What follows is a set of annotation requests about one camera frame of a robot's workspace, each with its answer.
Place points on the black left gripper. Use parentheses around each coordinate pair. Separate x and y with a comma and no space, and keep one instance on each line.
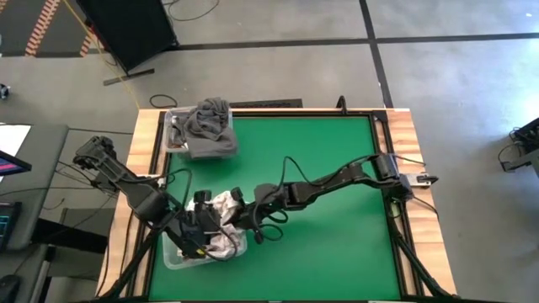
(198,231)

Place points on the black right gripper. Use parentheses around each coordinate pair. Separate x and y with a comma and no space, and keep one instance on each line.
(250,214)

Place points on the white towel brown checks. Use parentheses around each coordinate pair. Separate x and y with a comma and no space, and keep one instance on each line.
(225,202)

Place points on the clear plastic bin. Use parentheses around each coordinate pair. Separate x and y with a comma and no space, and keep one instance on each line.
(168,126)
(172,256)

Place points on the dark grey towel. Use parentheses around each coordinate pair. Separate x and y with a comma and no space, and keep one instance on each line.
(208,130)

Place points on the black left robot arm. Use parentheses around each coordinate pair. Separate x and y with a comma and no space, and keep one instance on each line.
(139,193)

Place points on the green table mat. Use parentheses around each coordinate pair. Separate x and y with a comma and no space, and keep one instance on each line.
(316,252)

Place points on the grey desk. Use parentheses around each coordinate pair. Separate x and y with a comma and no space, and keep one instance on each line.
(46,168)

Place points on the black backlit keyboard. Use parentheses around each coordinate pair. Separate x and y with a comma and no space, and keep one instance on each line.
(8,223)

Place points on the black monitor pink screen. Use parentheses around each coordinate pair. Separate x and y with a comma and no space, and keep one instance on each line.
(12,166)

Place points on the black computer mouse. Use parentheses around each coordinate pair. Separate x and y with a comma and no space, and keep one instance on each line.
(8,290)

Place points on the white paper sheet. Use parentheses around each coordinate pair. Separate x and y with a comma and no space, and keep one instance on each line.
(14,139)

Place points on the black panel stand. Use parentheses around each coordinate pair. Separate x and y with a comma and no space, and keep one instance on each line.
(126,29)

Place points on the small black blue object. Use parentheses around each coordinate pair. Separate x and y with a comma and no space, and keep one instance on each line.
(4,91)

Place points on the dark mat orange stripes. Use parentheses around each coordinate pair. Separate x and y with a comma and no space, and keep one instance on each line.
(42,25)

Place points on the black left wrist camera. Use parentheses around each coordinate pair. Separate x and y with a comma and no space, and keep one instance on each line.
(202,196)

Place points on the black metal table frame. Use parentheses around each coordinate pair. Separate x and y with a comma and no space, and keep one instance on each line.
(295,113)

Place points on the short black frame post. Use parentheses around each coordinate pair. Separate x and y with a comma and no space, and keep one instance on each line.
(342,105)

